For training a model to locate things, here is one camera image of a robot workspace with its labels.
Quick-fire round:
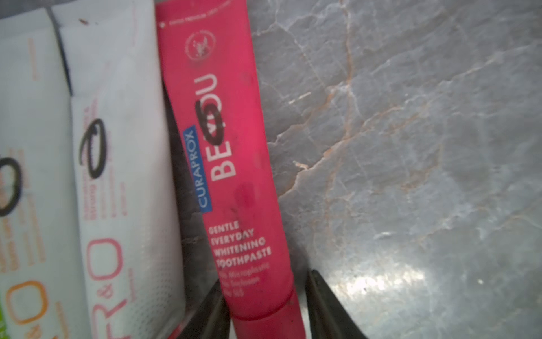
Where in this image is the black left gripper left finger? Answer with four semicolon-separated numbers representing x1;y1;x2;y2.
176;281;231;339

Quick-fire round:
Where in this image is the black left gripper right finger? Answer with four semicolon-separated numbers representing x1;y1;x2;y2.
306;270;367;339

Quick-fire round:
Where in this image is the crimson pink toothpaste tube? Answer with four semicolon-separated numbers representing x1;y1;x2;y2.
155;1;306;338

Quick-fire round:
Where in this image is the white pink-cap toothpaste tube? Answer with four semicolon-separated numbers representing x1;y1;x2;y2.
52;1;186;338

